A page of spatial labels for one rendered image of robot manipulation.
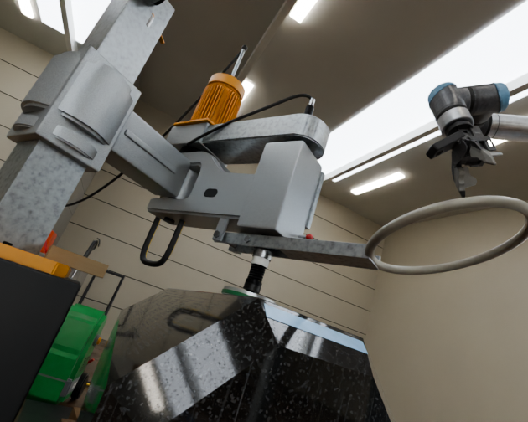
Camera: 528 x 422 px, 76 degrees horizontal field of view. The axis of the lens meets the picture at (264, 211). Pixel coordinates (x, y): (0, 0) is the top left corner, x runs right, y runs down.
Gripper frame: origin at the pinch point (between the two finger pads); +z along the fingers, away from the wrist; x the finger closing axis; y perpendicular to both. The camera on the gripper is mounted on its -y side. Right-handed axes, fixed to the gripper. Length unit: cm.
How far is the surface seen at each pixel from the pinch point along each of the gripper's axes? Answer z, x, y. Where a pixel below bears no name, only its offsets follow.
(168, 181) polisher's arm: -52, 64, -101
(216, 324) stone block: 34, 2, -68
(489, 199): 6.4, -1.8, 0.2
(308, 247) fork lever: -2, 40, -39
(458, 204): 6.8, -0.3, -7.4
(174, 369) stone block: 43, -1, -75
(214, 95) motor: -110, 59, -80
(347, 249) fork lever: 2.8, 32.6, -27.7
